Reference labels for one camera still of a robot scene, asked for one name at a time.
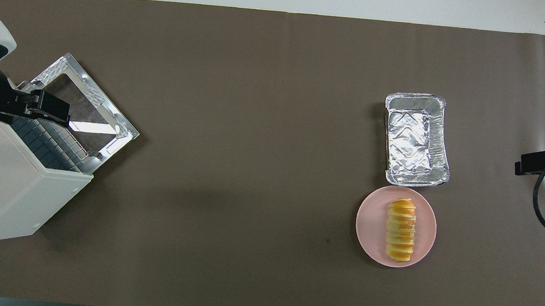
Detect aluminium foil tray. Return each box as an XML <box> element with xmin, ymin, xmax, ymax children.
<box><xmin>379</xmin><ymin>90</ymin><xmax>457</xmax><ymax>190</ymax></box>

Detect sliced yellow bread loaf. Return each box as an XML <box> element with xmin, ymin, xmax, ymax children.
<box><xmin>383</xmin><ymin>197</ymin><xmax>418</xmax><ymax>263</ymax></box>

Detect cream white toaster oven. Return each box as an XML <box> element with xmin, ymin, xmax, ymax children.
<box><xmin>0</xmin><ymin>81</ymin><xmax>101</xmax><ymax>254</ymax></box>

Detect pink round plate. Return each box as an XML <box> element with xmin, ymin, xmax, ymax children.
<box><xmin>352</xmin><ymin>183</ymin><xmax>440</xmax><ymax>271</ymax></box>

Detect brown table mat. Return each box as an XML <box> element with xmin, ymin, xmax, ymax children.
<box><xmin>0</xmin><ymin>0</ymin><xmax>545</xmax><ymax>306</ymax></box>

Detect dark oven wire rack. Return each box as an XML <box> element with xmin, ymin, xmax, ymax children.
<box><xmin>6</xmin><ymin>115</ymin><xmax>94</xmax><ymax>174</ymax></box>

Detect glass oven door metal frame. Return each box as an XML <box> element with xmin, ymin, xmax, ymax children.
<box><xmin>22</xmin><ymin>50</ymin><xmax>146</xmax><ymax>178</ymax></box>

